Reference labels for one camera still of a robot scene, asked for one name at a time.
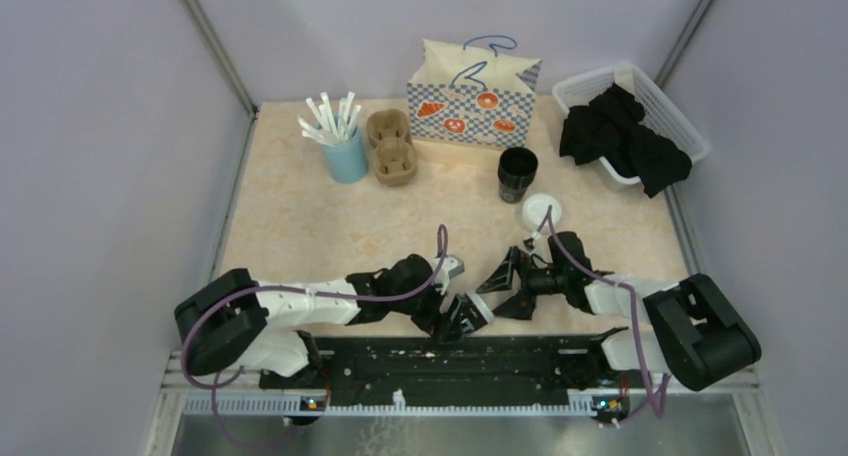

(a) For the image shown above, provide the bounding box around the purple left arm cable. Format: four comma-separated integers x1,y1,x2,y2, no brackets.
180,224,450,453

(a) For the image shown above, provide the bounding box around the blue straw holder cup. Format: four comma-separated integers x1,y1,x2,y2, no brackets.
320,128,369,184

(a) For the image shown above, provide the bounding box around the black cloth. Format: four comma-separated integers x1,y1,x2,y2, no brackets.
558,84,693,198

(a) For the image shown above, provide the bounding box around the white plastic basket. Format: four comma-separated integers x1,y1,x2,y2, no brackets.
553,64,709,198

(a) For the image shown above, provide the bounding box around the stack of white lids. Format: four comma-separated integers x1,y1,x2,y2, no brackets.
521,193,563,234

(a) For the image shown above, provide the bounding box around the black coffee cup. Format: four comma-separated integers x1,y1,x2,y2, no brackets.
454,300,481,338

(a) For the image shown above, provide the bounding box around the cardboard cup carrier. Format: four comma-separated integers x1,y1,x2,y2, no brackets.
366,109,418,187

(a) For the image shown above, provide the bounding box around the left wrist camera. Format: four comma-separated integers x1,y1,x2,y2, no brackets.
431,255,465,294

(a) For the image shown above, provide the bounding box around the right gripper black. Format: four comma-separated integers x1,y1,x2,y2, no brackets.
477,247,569,322

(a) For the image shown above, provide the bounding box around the checkered paper takeout bag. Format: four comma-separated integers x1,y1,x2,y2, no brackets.
406,35,542,149

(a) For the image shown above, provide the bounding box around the stack of black cups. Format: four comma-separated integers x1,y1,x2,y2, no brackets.
497,147,539,203

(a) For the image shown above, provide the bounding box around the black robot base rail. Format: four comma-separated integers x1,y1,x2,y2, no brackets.
258,334,643,409

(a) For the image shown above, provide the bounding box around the white wrapped straws bundle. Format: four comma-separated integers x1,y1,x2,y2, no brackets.
297,91,362,147

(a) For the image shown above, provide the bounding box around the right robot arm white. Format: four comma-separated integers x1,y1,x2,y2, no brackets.
475,231,762,391

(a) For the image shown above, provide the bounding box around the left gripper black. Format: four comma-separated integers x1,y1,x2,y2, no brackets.
390,277,464,345

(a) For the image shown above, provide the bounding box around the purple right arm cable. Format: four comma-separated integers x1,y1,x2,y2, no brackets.
535,204,674,421

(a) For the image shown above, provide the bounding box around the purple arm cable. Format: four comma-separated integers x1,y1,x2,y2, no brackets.
535,204,674,421
180,224,450,453

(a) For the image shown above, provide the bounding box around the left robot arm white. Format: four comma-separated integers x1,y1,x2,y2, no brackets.
174,254,465,390

